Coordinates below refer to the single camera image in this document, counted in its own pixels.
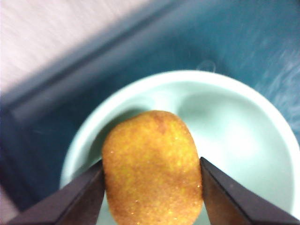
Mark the teal ribbed bowl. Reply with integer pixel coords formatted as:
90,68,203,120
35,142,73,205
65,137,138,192
59,69,295,225

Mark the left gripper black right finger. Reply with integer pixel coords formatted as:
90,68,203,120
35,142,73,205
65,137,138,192
199,156,300,225

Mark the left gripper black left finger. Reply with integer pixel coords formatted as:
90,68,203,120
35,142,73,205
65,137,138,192
6,161,105,225

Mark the black rectangular tray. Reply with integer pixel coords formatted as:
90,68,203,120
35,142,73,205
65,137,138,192
0,0,300,213

